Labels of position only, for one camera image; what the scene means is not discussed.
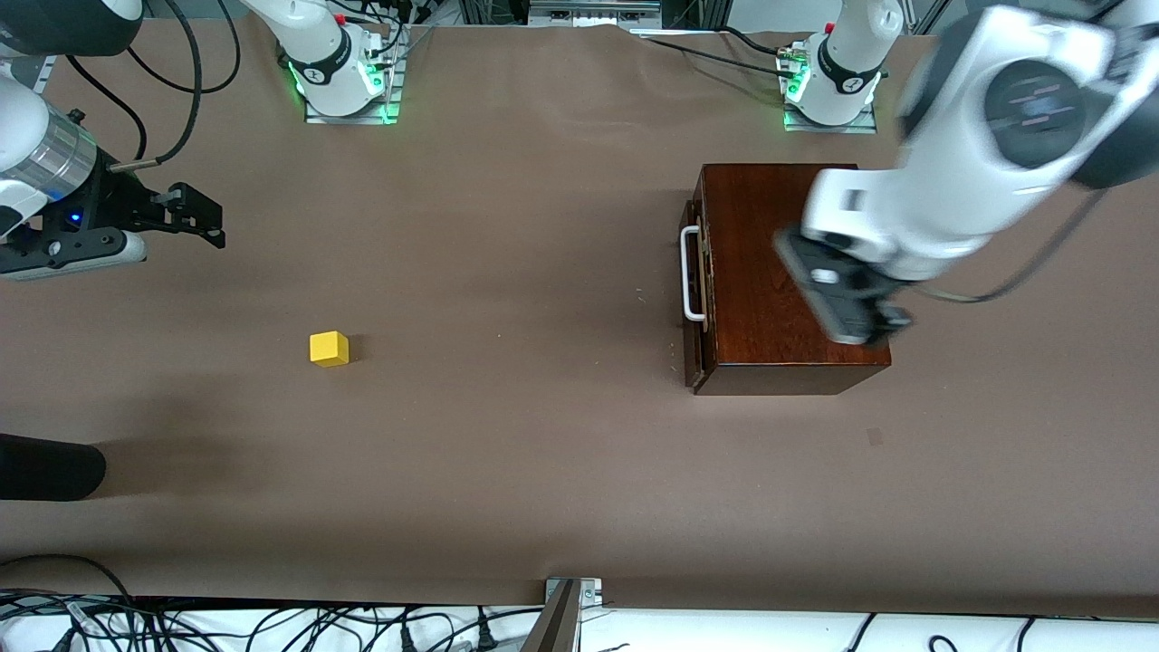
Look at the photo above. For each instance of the black ribbed cylinder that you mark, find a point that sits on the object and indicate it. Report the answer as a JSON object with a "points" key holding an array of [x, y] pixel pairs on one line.
{"points": [[45, 466]]}

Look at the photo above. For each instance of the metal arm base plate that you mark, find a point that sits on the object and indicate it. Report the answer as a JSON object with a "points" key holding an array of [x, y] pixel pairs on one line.
{"points": [[828, 129], [353, 116]]}

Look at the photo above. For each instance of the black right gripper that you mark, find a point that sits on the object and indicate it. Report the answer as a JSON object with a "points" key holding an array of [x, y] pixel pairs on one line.
{"points": [[116, 203]]}

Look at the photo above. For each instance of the aluminium rail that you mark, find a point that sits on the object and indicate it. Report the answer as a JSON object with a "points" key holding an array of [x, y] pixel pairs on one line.
{"points": [[36, 71]]}

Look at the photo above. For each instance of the dark wooden cabinet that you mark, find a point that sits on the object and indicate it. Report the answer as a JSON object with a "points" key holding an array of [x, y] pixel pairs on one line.
{"points": [[751, 272]]}

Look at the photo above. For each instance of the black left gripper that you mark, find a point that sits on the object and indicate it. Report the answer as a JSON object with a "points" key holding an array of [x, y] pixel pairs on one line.
{"points": [[876, 319]]}

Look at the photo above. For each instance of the grey aluminium beam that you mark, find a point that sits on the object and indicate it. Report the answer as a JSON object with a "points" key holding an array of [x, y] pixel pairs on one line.
{"points": [[554, 625]]}

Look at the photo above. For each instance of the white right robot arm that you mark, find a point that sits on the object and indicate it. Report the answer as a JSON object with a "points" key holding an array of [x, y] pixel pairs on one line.
{"points": [[317, 45]]}

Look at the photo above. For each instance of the aluminium frame with electronics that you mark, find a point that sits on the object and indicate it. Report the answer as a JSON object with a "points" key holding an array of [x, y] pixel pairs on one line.
{"points": [[589, 11]]}

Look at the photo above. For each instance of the silver corner bracket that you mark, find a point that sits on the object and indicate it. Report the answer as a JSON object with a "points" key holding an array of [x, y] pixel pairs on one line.
{"points": [[589, 590]]}

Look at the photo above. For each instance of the yellow block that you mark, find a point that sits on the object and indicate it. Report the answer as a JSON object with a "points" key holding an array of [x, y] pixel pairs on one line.
{"points": [[328, 349]]}

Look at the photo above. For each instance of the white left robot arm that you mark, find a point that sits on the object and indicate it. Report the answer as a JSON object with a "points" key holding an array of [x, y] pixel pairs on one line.
{"points": [[951, 181]]}

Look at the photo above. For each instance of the brown table cover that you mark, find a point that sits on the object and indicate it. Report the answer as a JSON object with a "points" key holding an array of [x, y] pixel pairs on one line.
{"points": [[453, 435]]}

